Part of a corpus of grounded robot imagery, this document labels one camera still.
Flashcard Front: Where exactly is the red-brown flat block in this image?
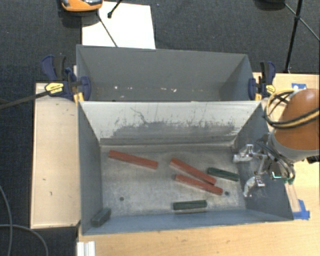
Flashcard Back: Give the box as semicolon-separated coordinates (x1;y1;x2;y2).
107;149;159;171
168;157;218;186
171;173;224;196

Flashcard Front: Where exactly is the grey metal bin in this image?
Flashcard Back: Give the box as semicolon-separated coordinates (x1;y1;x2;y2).
75;44;295;236

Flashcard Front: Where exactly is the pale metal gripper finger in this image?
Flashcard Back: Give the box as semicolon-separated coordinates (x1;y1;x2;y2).
232;144;262;164
242;175;266;198

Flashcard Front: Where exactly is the pale wood board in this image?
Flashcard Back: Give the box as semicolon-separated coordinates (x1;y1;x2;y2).
30;82;82;230

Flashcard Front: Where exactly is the dark green flat block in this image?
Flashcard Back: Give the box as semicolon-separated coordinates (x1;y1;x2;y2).
90;207;112;228
206;167;241;182
172;199;208;211

